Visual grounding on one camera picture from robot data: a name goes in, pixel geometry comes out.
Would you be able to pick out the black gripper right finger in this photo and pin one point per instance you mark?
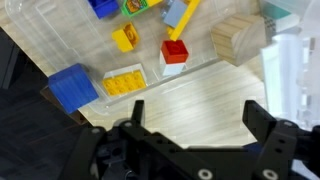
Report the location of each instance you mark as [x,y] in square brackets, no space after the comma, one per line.
[258,121]

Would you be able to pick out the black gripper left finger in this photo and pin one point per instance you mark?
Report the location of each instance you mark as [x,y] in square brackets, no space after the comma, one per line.
[138,112]

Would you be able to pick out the clear plastic storage box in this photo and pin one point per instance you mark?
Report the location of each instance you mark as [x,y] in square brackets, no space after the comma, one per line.
[293,63]

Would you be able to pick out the flat yellow lego brick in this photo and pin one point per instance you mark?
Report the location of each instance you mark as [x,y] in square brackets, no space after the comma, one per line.
[124,82]

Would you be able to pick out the red toy block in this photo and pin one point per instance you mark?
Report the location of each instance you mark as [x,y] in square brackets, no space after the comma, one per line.
[174,56]

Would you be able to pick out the large blue cube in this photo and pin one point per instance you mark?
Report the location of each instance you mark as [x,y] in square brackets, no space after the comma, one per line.
[72,88]

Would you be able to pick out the yellow printed lego brick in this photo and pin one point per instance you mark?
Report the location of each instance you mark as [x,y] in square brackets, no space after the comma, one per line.
[126,37]

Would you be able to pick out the light wooden block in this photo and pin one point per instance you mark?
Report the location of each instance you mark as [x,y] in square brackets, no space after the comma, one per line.
[238,38]

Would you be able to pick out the long yellow lego brick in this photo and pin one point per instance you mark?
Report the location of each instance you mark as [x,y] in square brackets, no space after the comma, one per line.
[185,20]

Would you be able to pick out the grey-blue lego brick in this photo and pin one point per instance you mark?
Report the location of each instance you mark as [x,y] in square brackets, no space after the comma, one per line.
[174,13]

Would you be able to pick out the green printed lego brick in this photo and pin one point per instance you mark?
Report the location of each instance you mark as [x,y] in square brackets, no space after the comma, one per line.
[134,6]

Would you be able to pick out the teal block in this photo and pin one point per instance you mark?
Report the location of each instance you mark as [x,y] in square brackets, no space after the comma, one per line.
[275,12]

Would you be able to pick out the blue lego brick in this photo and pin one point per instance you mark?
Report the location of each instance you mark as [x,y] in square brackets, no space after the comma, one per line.
[104,6]

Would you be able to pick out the small yellow lego brick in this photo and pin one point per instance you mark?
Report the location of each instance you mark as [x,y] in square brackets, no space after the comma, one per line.
[154,2]

